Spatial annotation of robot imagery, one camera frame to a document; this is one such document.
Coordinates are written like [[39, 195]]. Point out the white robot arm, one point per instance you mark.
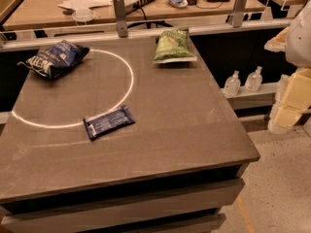
[[298, 42]]

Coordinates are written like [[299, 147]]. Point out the grey metal post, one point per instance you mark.
[[120, 15], [238, 13]]

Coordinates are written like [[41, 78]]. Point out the green chip bag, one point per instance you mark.
[[172, 46]]

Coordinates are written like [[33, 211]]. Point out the upper grey drawer front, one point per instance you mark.
[[91, 217]]

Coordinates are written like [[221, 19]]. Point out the white paper sheets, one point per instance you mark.
[[77, 4]]

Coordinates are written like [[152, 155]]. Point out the blue rxbar blueberry wrapper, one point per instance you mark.
[[100, 125]]

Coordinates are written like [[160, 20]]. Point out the right grey metal post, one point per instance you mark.
[[238, 13]]

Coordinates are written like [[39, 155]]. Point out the lower grey drawer front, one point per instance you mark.
[[201, 222]]

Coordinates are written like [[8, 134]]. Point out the blue chip bag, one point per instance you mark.
[[56, 60]]

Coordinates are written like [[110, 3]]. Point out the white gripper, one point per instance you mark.
[[299, 40]]

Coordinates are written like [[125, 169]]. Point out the grey drawer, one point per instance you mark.
[[91, 217], [201, 222]]

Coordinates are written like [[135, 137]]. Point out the wooden background desk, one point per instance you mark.
[[35, 14]]

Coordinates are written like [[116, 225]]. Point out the left clear sanitizer bottle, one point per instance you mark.
[[232, 84]]

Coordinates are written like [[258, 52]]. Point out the right clear sanitizer bottle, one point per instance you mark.
[[254, 80]]

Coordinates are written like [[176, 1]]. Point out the clear sanitizer bottle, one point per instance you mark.
[[232, 84], [254, 80]]

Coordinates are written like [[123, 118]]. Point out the blue white packet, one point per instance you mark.
[[178, 3]]

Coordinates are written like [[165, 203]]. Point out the clear round plastic lid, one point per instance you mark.
[[83, 15]]

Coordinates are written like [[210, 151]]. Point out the left grey metal post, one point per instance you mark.
[[120, 15]]

